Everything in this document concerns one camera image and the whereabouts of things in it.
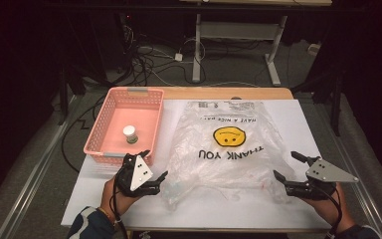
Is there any person's left hand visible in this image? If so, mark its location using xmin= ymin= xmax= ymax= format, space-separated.
xmin=99 ymin=175 xmax=137 ymax=218

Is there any white metal desk frame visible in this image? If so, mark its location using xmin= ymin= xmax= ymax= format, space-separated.
xmin=191 ymin=13 xmax=288 ymax=88

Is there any clear plastic smiley bag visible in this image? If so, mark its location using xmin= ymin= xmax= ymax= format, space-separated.
xmin=160 ymin=100 xmax=296 ymax=211

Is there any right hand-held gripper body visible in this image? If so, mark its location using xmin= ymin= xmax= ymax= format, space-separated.
xmin=285 ymin=155 xmax=360 ymax=201

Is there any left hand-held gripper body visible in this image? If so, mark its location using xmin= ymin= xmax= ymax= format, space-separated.
xmin=115 ymin=152 xmax=162 ymax=198

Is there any black floor cable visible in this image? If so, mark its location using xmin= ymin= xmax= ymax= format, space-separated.
xmin=60 ymin=94 xmax=108 ymax=174

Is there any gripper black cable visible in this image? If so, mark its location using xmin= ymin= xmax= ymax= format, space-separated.
xmin=110 ymin=165 xmax=129 ymax=239
xmin=311 ymin=183 xmax=343 ymax=239

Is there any person's right hand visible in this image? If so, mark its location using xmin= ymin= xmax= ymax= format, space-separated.
xmin=299 ymin=183 xmax=356 ymax=233

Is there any pink perforated plastic basket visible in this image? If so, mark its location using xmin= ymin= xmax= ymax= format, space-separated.
xmin=83 ymin=87 xmax=165 ymax=167

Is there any white table mat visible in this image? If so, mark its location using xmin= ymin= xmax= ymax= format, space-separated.
xmin=61 ymin=99 xmax=332 ymax=231

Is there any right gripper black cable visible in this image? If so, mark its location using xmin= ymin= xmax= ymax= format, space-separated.
xmin=311 ymin=183 xmax=343 ymax=239

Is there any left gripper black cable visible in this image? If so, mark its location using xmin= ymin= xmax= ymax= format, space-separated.
xmin=110 ymin=165 xmax=129 ymax=239

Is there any tangle of floor cables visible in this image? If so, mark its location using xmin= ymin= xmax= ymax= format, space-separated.
xmin=117 ymin=24 xmax=208 ymax=88

